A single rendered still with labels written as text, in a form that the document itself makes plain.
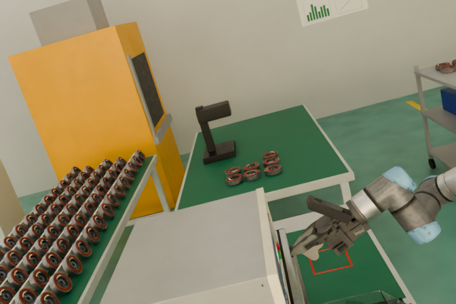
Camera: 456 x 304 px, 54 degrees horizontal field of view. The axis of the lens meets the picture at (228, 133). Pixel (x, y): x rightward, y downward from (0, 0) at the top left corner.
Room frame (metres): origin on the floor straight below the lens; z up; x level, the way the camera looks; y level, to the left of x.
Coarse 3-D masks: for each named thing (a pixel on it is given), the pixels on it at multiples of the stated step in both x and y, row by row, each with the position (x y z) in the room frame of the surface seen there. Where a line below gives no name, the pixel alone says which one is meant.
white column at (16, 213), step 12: (0, 168) 4.42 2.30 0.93; (0, 180) 4.33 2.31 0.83; (0, 192) 4.26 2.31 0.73; (12, 192) 4.44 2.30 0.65; (0, 204) 4.18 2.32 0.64; (12, 204) 4.36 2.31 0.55; (0, 216) 4.10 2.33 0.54; (12, 216) 4.28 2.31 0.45; (0, 228) 4.04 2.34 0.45; (12, 228) 4.20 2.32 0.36; (0, 240) 4.05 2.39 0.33
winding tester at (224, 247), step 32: (256, 192) 1.18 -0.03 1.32; (160, 224) 1.16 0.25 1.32; (192, 224) 1.11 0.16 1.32; (224, 224) 1.05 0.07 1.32; (256, 224) 1.00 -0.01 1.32; (128, 256) 1.03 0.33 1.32; (160, 256) 0.98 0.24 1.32; (192, 256) 0.94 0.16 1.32; (224, 256) 0.90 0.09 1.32; (256, 256) 0.86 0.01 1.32; (128, 288) 0.88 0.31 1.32; (160, 288) 0.84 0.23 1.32; (192, 288) 0.81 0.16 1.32; (224, 288) 0.79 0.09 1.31; (256, 288) 0.78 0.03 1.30
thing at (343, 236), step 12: (348, 204) 1.04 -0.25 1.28; (324, 216) 1.07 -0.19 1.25; (360, 216) 1.01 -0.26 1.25; (324, 228) 1.03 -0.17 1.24; (336, 228) 1.02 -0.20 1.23; (348, 228) 1.03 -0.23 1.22; (360, 228) 1.02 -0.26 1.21; (336, 240) 1.02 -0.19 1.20; (348, 240) 1.01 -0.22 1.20; (336, 252) 1.01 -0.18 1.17
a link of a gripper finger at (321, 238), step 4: (316, 236) 1.03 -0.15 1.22; (320, 236) 1.01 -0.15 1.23; (324, 236) 1.01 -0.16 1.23; (312, 240) 1.02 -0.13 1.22; (316, 240) 1.01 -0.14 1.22; (320, 240) 1.01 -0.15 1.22; (324, 240) 1.01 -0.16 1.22; (308, 244) 1.02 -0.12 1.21; (312, 244) 1.01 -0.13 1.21; (316, 244) 1.01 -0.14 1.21; (308, 248) 1.02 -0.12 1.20
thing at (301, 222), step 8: (296, 216) 2.06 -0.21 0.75; (304, 216) 2.03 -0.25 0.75; (312, 216) 2.01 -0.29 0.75; (320, 216) 1.99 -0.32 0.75; (280, 224) 2.03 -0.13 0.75; (288, 224) 2.01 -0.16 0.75; (296, 224) 1.98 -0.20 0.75; (304, 224) 1.96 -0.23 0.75; (288, 232) 1.93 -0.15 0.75; (368, 232) 1.74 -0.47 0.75; (376, 240) 1.66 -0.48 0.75; (384, 256) 1.54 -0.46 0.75; (392, 272) 1.43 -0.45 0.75; (400, 280) 1.38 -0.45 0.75; (408, 296) 1.29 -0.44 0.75
